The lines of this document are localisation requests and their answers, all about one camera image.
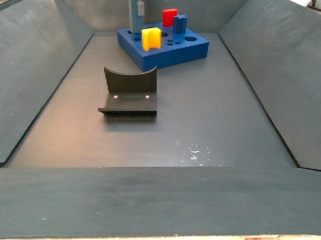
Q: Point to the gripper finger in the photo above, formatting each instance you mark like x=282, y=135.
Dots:
x=140, y=8

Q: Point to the light blue rectangle block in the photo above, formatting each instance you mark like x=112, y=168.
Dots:
x=135, y=20

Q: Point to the blue board with cutouts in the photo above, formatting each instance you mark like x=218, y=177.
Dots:
x=179, y=48

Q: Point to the black curved fixture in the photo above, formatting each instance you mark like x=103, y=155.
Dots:
x=131, y=93

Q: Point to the red rounded block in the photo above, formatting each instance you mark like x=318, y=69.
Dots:
x=167, y=16

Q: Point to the yellow notched block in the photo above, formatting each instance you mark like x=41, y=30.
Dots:
x=151, y=38

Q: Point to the dark blue star peg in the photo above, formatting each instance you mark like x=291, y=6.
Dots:
x=179, y=24

